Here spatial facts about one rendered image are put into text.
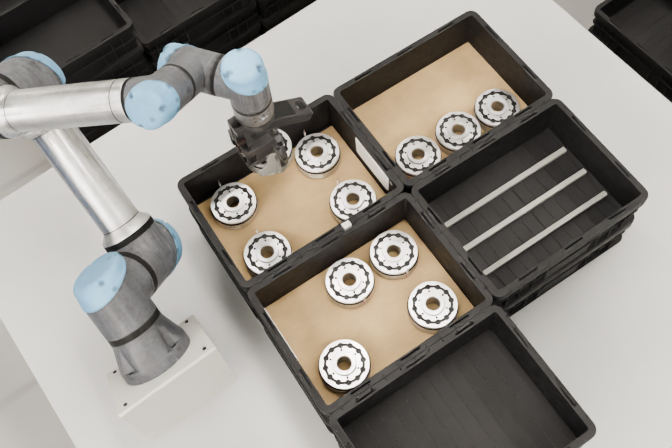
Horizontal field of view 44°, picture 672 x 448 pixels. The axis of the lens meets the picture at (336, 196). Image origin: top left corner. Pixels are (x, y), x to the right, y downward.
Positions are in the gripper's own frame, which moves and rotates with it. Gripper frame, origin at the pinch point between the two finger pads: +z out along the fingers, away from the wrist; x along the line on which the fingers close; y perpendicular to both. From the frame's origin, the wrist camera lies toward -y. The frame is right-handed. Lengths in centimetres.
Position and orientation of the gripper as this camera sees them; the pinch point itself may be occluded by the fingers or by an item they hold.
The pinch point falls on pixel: (276, 159)
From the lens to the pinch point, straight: 172.4
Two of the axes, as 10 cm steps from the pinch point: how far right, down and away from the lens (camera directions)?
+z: 0.5, 4.5, 8.9
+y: -8.3, 5.2, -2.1
